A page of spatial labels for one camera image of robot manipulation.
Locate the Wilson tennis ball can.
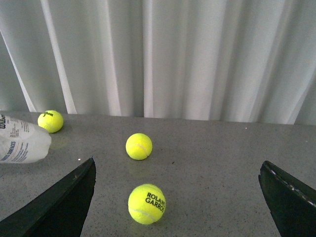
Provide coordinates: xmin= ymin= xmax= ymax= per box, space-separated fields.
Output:
xmin=0 ymin=115 xmax=51 ymax=164

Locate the Wilson 3 tennis ball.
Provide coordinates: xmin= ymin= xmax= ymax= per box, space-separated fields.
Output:
xmin=38 ymin=110 xmax=64 ymax=133

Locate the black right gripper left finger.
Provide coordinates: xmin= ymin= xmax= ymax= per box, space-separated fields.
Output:
xmin=0 ymin=158 xmax=96 ymax=237

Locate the white pleated curtain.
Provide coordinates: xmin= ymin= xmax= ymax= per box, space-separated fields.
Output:
xmin=0 ymin=0 xmax=316 ymax=125

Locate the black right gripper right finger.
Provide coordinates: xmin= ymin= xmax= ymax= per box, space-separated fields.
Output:
xmin=258 ymin=160 xmax=316 ymax=237

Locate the Roland Garros tennis ball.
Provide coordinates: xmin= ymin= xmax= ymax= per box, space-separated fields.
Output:
xmin=128 ymin=184 xmax=166 ymax=225

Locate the plain yellow tennis ball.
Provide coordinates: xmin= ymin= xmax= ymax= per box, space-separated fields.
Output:
xmin=125 ymin=133 xmax=153 ymax=160

